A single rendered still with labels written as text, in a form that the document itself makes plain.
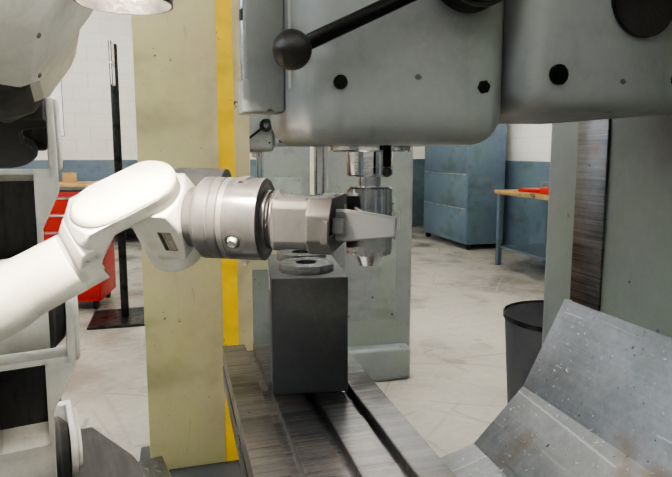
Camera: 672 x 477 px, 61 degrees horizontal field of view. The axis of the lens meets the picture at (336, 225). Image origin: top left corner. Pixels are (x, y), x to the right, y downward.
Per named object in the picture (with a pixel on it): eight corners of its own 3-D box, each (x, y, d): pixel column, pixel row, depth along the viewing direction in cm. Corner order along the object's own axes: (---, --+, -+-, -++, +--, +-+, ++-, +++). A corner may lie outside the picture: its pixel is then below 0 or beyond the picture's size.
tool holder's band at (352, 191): (400, 195, 60) (400, 185, 59) (376, 198, 56) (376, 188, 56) (362, 193, 62) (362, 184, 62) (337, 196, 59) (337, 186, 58)
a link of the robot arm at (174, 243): (208, 220, 56) (101, 216, 57) (234, 285, 64) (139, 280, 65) (237, 143, 63) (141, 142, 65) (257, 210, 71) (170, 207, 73)
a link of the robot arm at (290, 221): (329, 180, 53) (206, 178, 55) (327, 282, 54) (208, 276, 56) (348, 175, 66) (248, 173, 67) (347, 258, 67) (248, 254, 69)
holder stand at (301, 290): (272, 396, 90) (270, 270, 87) (268, 348, 111) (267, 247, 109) (348, 391, 91) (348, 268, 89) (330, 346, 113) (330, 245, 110)
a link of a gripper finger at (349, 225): (396, 242, 57) (334, 240, 58) (397, 210, 56) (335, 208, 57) (395, 245, 55) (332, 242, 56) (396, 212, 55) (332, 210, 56)
